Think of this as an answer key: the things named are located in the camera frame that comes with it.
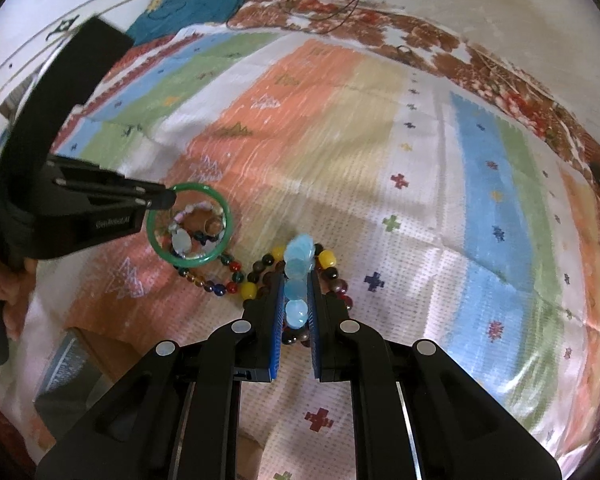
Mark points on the dark grey metal tray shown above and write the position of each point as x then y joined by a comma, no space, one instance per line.
72,383

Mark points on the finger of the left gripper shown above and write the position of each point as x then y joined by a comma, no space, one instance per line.
106,182
160,200

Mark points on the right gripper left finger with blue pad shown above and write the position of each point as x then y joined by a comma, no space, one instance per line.
259,348

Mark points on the brown floral bedsheet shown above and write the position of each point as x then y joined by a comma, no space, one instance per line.
438,51

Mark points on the person's left hand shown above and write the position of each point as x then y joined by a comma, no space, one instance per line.
16,289

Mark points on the striped colourful blanket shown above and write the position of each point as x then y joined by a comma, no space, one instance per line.
450,220

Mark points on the green jade bangle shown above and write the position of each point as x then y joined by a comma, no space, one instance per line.
196,231

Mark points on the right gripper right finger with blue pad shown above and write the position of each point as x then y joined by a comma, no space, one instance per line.
326,312

